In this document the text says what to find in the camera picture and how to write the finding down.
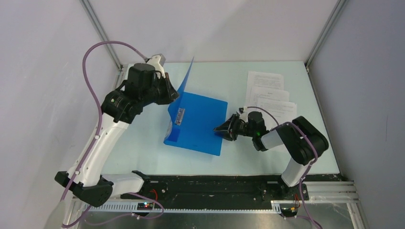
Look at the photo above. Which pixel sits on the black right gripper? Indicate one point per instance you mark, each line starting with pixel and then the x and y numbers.
pixel 230 125

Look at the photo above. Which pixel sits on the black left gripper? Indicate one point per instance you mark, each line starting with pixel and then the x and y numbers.
pixel 171 93

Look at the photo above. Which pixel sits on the blue plastic folder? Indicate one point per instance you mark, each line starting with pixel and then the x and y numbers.
pixel 193 119

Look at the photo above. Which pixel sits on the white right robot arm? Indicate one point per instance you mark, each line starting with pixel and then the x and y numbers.
pixel 304 143

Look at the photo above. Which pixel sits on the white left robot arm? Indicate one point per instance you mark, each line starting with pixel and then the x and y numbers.
pixel 85 179

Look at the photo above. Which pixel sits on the bottom white paper sheet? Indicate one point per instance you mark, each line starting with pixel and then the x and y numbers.
pixel 281 110

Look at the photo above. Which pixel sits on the top white paper sheet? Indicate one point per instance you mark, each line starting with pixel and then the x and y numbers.
pixel 266 80

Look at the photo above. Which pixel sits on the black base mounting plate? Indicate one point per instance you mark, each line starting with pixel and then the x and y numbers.
pixel 220 192

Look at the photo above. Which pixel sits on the right controller board with leds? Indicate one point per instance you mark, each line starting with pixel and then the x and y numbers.
pixel 288 212

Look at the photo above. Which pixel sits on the controller board with leds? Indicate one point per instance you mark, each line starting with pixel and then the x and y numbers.
pixel 145 206
pixel 288 212

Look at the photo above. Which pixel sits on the left controller board with leds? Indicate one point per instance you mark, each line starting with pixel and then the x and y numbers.
pixel 145 206

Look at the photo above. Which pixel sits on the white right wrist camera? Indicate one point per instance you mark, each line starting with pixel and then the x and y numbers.
pixel 243 113

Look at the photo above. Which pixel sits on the grey slotted cable duct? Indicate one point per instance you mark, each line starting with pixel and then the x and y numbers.
pixel 132 207

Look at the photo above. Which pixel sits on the left aluminium frame post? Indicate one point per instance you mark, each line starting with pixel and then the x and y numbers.
pixel 100 31

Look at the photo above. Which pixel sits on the aluminium frame post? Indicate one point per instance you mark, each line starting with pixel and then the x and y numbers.
pixel 100 31
pixel 326 30

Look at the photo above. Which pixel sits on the right aluminium frame post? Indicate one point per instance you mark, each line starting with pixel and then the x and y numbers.
pixel 326 30

